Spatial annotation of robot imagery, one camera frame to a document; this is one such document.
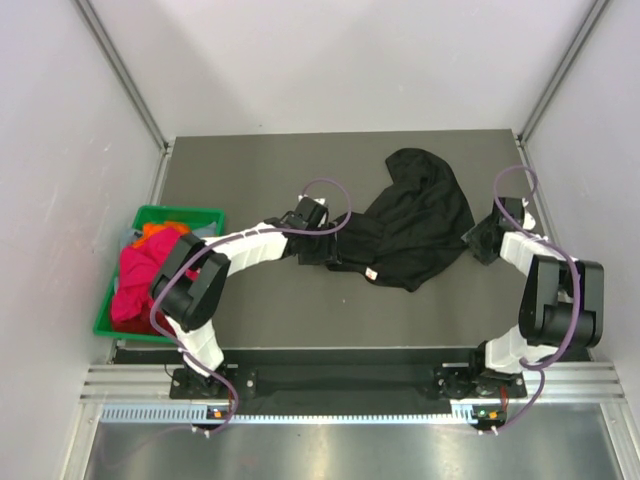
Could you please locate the green plastic bin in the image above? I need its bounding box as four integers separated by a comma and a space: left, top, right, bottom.
93, 205, 225, 343

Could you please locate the orange t shirt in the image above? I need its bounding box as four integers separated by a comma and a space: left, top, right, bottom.
131, 221, 191, 248

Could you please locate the aluminium frame rail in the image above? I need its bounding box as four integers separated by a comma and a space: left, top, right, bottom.
80, 362, 624, 404

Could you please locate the purple cable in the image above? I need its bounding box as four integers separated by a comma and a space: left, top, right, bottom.
492, 165, 584, 434
149, 177, 354, 434

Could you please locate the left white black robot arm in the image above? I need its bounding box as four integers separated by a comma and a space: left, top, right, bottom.
150, 196, 338, 397

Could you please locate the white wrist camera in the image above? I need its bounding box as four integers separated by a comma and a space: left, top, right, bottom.
298, 194, 327, 206
521, 199, 536, 231

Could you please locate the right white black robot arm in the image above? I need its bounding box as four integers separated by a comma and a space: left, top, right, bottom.
462, 197, 604, 397

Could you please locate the magenta t shirt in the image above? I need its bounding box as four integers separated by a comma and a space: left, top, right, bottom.
110, 235, 183, 320

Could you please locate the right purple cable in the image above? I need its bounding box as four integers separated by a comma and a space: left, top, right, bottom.
492, 165, 584, 434

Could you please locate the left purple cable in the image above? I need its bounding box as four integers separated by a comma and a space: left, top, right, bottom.
149, 177, 354, 434

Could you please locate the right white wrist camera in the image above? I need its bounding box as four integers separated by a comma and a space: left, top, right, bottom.
521, 199, 536, 231

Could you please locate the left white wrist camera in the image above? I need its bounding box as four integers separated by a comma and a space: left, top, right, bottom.
298, 194, 327, 206

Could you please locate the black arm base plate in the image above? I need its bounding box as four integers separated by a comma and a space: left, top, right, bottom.
171, 347, 526, 400

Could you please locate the grey slotted cable duct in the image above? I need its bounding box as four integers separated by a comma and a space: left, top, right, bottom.
101, 404, 499, 426

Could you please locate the black t shirt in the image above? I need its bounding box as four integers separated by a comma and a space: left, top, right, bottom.
327, 148, 475, 292

